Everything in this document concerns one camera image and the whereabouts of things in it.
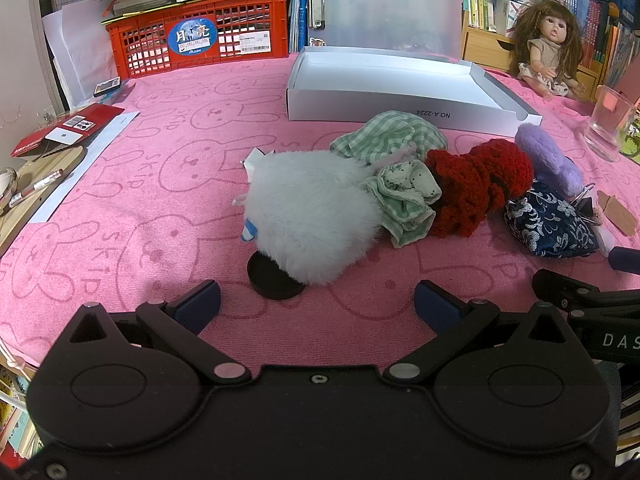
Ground clear glass cup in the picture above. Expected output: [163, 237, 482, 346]
[584, 85, 639, 163]

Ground white paper strip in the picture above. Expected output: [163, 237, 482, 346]
[30, 110, 141, 224]

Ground purple fluffy plush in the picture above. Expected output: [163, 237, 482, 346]
[515, 123, 585, 198]

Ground row of colourful books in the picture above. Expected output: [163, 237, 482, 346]
[462, 0, 640, 92]

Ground wooden drawer organiser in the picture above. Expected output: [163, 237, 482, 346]
[461, 10, 601, 102]

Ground row of blue green books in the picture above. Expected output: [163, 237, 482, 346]
[289, 0, 308, 56]

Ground green checkered cloth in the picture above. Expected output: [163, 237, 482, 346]
[362, 159, 443, 249]

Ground wooden board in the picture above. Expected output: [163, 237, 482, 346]
[0, 145, 89, 257]

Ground translucent clipboard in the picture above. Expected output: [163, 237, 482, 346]
[302, 0, 466, 56]

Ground white card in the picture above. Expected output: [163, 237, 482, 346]
[45, 127, 84, 146]

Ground green gingham scrunchie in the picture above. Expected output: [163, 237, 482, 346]
[330, 111, 447, 168]

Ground white paper sheets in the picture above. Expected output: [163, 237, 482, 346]
[42, 0, 122, 111]

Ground long-haired baby doll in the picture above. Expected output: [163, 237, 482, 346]
[507, 0, 589, 102]

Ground white cardboard box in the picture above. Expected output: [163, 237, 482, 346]
[286, 46, 544, 136]

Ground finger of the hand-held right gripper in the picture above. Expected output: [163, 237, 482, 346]
[607, 246, 640, 272]
[531, 269, 640, 322]

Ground black binder clip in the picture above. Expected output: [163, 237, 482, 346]
[575, 183, 608, 227]

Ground black round disc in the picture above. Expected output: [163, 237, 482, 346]
[247, 252, 306, 302]

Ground red knit scrunchie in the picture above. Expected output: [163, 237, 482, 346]
[425, 140, 536, 238]

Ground navy floral pouch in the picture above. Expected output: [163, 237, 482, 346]
[504, 182, 600, 259]

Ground red plastic crate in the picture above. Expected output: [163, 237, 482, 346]
[102, 0, 292, 80]

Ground white fluffy plush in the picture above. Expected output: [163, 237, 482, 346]
[231, 149, 384, 287]

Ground small black card box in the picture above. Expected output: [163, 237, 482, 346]
[93, 76, 122, 99]

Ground brown paper tag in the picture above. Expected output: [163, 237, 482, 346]
[597, 191, 640, 237]

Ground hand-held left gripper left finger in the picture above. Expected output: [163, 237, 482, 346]
[67, 281, 251, 387]

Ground pen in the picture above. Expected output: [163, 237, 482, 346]
[7, 168, 66, 207]

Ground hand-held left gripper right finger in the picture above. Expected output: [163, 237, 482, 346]
[382, 280, 581, 387]

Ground pink rabbit print blanket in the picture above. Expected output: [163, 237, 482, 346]
[0, 55, 640, 367]

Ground red booklet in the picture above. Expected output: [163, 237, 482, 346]
[9, 104, 126, 159]

